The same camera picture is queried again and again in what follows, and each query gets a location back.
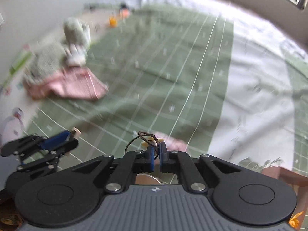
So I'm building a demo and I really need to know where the pink soft plush toy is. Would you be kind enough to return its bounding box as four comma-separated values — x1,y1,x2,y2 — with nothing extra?
141,131,187,152

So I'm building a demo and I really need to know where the pink folded cloth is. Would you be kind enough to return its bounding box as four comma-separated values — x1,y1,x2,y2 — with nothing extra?
24,67,108,100

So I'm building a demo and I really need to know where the green checked bed sheet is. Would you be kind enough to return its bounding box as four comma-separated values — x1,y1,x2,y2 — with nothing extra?
0,0,308,174

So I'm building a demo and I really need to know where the grey white plush toy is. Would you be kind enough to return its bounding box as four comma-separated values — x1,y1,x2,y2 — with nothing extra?
63,17,91,67

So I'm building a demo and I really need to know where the small orange object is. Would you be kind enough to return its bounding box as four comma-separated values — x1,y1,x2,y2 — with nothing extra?
109,16,117,28

